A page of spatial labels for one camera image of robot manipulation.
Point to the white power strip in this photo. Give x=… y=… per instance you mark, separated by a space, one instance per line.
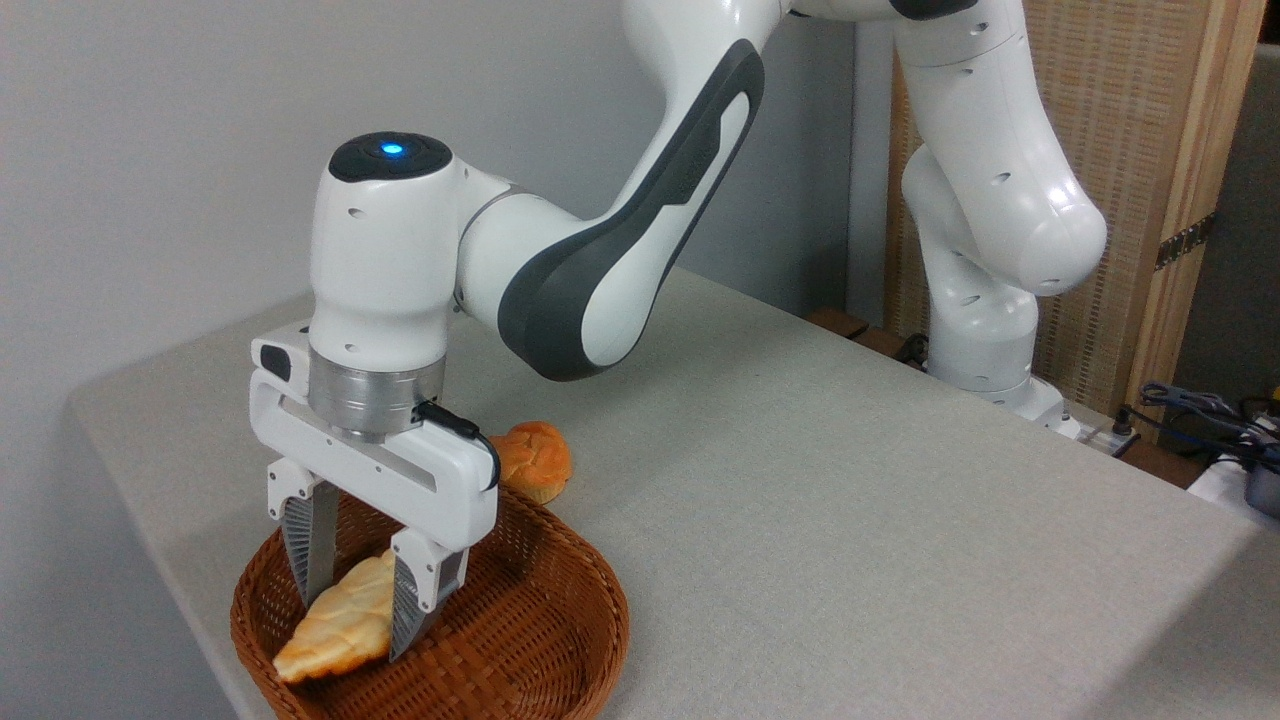
x=1220 y=480

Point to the wooden woven folding screen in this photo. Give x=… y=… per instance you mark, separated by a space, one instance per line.
x=1140 y=120

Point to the grey fabric tablecloth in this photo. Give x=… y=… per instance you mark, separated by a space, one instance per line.
x=800 y=500

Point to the black plug connector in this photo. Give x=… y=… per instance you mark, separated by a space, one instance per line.
x=1122 y=422

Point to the brown wicker basket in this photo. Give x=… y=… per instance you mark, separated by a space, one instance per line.
x=520 y=620

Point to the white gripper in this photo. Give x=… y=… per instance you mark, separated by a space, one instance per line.
x=440 y=490

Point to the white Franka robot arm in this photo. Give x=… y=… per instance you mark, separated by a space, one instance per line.
x=620 y=260

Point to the brown wooden block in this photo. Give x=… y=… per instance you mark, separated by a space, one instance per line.
x=838 y=322

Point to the round golden bread bun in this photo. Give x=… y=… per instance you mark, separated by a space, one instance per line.
x=535 y=460

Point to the long braided bread loaf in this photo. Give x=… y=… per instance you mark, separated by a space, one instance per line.
x=345 y=625

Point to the metal screen hinge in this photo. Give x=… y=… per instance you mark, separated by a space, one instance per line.
x=1185 y=242

